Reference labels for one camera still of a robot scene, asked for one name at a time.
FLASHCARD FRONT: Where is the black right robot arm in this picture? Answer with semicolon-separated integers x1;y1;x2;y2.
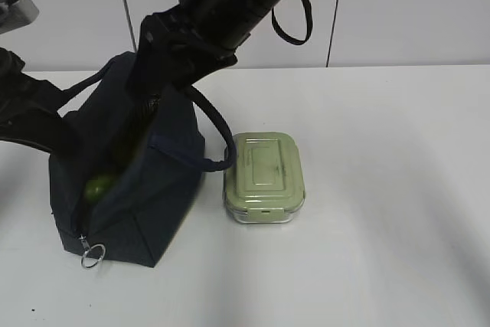
126;0;281;172

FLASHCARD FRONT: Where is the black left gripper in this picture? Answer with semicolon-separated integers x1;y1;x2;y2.
1;48;81;155

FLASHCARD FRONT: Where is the green lidded glass container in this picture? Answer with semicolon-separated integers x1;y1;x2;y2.
223;132;305;224

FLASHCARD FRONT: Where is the navy insulated lunch bag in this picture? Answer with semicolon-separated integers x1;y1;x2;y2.
48;52;227;269

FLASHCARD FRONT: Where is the green cucumber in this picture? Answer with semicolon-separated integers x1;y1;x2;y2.
83;174;117;203

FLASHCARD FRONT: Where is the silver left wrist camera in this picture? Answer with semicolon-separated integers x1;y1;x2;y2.
1;0;40;34

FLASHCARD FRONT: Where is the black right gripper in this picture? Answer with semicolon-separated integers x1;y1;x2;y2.
110;11;237;178

